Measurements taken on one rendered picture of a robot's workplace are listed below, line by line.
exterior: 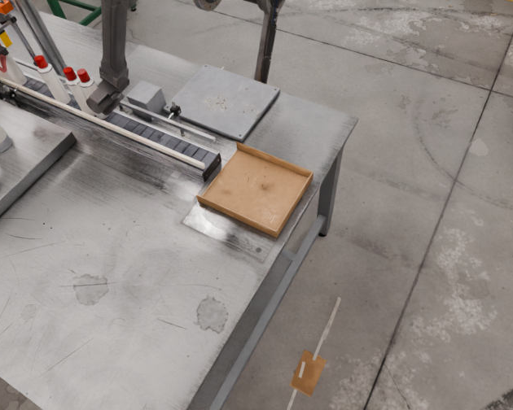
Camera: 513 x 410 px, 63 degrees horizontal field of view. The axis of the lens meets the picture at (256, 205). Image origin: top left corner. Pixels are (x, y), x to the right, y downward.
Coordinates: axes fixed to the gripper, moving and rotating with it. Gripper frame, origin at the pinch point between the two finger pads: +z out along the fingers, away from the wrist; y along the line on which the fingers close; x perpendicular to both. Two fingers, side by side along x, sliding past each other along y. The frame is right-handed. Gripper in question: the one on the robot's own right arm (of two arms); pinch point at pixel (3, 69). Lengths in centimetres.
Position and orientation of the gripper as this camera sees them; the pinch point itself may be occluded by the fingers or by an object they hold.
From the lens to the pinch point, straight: 187.9
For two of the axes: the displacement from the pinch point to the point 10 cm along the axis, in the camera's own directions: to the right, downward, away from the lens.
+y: 8.6, 3.9, -3.2
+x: 5.0, -7.4, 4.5
